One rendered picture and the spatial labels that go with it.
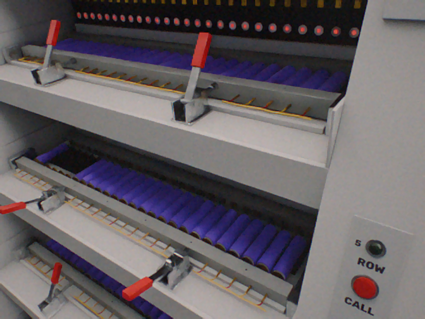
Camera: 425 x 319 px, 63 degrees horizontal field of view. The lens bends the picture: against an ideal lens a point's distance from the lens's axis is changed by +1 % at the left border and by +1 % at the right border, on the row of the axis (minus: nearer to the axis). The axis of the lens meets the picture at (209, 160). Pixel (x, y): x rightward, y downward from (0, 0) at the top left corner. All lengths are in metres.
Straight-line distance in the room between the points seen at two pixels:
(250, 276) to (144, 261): 0.15
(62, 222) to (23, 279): 0.25
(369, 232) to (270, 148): 0.10
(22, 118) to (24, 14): 0.19
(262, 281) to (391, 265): 0.16
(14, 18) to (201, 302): 0.58
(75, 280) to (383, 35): 0.63
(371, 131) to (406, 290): 0.12
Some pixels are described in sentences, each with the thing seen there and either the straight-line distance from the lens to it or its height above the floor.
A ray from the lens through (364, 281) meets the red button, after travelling 0.31.
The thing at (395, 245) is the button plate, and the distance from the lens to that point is 0.29.
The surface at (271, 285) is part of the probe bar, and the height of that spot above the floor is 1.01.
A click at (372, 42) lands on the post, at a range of 0.28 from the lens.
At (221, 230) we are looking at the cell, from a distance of 0.48.
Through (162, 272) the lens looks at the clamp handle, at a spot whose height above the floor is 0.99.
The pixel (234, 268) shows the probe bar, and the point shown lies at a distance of 0.42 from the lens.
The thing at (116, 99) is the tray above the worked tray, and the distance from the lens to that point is 0.46.
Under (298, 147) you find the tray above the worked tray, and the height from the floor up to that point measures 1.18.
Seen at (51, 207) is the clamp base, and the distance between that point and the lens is 0.62.
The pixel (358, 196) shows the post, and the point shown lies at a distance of 0.29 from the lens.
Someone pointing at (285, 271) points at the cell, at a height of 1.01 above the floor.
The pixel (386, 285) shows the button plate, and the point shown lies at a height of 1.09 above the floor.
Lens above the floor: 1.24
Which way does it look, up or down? 17 degrees down
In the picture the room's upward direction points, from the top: 7 degrees clockwise
